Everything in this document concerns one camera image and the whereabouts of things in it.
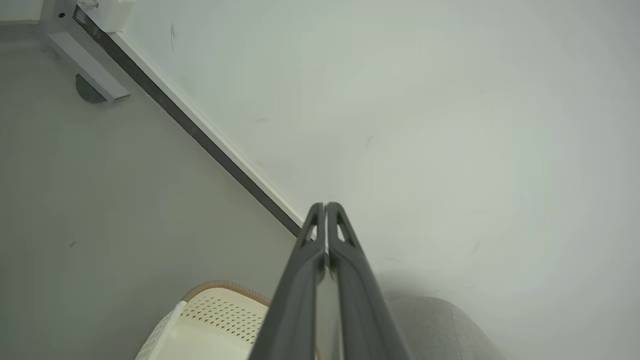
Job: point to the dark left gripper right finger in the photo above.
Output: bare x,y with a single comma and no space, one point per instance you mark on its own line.
360,305

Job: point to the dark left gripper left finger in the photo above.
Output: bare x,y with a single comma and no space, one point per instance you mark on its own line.
295,300

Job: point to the white perforated laundry basket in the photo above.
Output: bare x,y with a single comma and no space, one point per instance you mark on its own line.
215,325

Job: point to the grey fabric sofa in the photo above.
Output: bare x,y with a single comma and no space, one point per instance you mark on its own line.
440,330

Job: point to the white black baseboard strip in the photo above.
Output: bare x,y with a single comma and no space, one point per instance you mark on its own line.
200,130

